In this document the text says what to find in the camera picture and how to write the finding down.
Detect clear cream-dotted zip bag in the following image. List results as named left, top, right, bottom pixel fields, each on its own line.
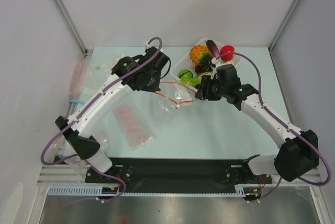
left=88, top=56, right=116, bottom=89

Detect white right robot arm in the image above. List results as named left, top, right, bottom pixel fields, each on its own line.
left=195, top=75, right=319, bottom=183

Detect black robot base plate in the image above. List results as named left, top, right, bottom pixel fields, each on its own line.
left=85, top=158, right=272, bottom=190

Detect dark toy grapes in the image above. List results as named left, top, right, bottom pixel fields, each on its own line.
left=194, top=65, right=207, bottom=75

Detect slotted white cable duct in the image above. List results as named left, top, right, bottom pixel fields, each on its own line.
left=48, top=185, right=260, bottom=198

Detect right aluminium frame post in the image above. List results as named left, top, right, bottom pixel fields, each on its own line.
left=268, top=0, right=302, bottom=53

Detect green toy melon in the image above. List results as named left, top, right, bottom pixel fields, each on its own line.
left=177, top=69, right=193, bottom=80

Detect left aluminium frame post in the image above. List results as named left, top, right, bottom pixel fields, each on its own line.
left=52, top=0, right=88, bottom=57

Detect red toy apple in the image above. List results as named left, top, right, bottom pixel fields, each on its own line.
left=220, top=45, right=235, bottom=62

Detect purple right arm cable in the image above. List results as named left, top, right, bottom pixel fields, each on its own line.
left=211, top=52, right=331, bottom=204

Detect purple toy eggplant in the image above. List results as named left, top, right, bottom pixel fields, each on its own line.
left=206, top=39, right=220, bottom=59

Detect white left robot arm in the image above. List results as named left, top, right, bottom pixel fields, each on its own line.
left=55, top=47, right=171, bottom=182

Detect clear red-zipper zip bag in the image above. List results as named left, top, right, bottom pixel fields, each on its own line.
left=150, top=81, right=197, bottom=121

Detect green toy celery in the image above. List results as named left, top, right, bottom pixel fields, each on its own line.
left=180, top=77, right=202, bottom=87

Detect aluminium frame post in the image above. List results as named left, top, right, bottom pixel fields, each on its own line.
left=52, top=0, right=88, bottom=57
left=268, top=0, right=302, bottom=53

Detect clear pink-dotted zip bag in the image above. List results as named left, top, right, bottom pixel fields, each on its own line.
left=114, top=104, right=156, bottom=149

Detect orange toy pineapple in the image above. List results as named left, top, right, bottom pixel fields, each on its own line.
left=189, top=45, right=213, bottom=66

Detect white perforated plastic basket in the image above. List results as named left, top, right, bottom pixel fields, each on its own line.
left=170, top=37, right=242, bottom=82

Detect clear red-patterned zip bag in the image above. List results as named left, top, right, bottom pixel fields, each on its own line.
left=93, top=130, right=109, bottom=153

